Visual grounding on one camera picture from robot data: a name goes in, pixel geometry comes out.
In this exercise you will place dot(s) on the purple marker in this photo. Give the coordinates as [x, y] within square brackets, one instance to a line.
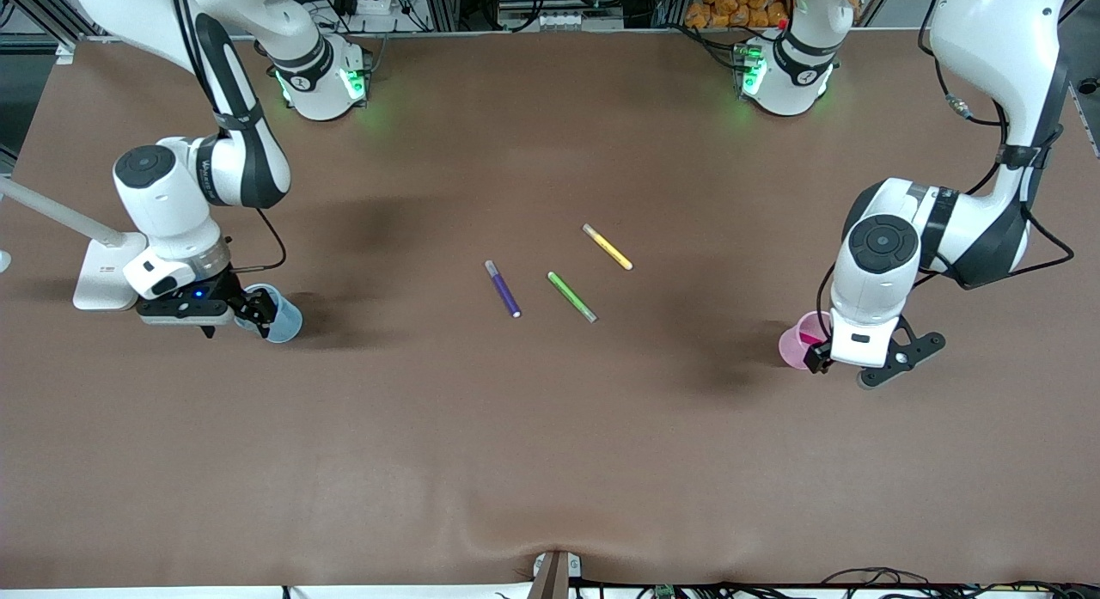
[503, 289]

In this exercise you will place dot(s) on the bag of orange snacks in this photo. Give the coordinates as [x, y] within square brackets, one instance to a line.
[735, 4]

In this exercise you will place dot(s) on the small green circuit board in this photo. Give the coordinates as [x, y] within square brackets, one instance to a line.
[663, 592]

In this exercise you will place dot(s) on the white terminal strip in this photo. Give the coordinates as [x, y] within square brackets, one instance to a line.
[563, 20]

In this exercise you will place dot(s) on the pink mesh cup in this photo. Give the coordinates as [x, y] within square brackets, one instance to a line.
[795, 345]

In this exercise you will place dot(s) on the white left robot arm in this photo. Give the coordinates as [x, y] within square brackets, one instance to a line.
[997, 40]

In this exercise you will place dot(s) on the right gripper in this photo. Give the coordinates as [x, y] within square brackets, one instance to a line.
[229, 288]

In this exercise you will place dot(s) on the white lamp stand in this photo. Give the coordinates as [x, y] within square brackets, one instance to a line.
[99, 277]

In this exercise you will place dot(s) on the green marker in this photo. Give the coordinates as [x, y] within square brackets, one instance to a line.
[571, 296]

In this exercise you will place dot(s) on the yellow marker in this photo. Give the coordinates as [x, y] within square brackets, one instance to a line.
[608, 247]

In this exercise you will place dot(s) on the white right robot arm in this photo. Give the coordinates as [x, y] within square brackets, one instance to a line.
[172, 186]

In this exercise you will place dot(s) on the pink marker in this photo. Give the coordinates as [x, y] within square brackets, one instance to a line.
[812, 336]

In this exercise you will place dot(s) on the white power strip with plugs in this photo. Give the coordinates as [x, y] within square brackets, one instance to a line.
[374, 10]

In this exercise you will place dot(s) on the aluminium frame post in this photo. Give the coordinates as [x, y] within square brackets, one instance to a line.
[43, 19]
[1084, 6]

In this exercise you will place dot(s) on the light blue mesh cup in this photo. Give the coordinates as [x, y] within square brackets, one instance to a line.
[288, 324]

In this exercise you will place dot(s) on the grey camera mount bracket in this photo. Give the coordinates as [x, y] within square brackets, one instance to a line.
[554, 575]

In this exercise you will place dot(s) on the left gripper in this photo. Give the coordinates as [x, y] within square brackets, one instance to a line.
[819, 354]

